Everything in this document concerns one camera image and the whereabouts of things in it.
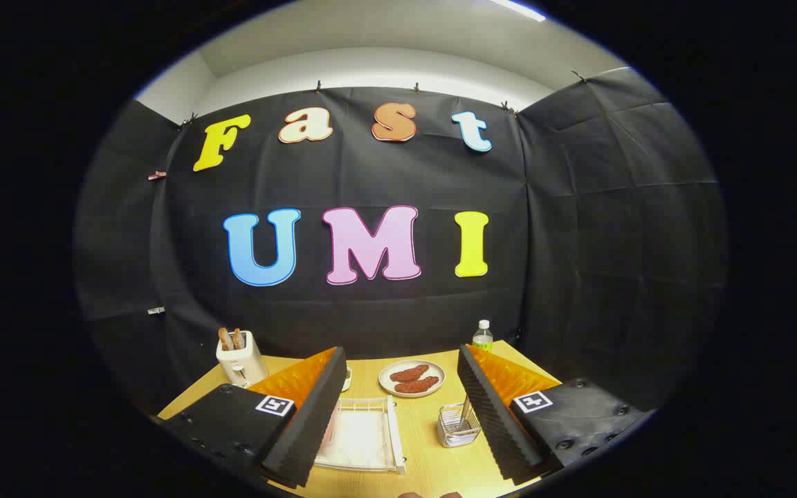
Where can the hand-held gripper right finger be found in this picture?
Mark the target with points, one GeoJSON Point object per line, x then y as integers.
{"type": "Point", "coordinates": [488, 415]}

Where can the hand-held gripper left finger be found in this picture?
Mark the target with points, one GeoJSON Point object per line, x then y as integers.
{"type": "Point", "coordinates": [315, 415]}

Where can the white plate with sausages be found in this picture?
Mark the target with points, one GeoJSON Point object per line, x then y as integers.
{"type": "Point", "coordinates": [390, 379]}

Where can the white divided condiment tray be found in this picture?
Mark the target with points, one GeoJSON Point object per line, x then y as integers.
{"type": "Point", "coordinates": [348, 379]}

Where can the green label plastic bottle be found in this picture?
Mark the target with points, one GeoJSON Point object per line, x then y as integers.
{"type": "Point", "coordinates": [483, 337]}

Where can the brown sausage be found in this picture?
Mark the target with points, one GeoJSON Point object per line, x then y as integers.
{"type": "Point", "coordinates": [409, 373]}
{"type": "Point", "coordinates": [416, 384]}

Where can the white toaster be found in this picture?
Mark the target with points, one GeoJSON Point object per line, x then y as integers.
{"type": "Point", "coordinates": [239, 363]}

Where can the toast bread slice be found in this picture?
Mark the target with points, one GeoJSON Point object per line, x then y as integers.
{"type": "Point", "coordinates": [237, 339]}
{"type": "Point", "coordinates": [224, 339]}

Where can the black backdrop cloth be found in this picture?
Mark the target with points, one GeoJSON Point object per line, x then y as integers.
{"type": "Point", "coordinates": [371, 180]}

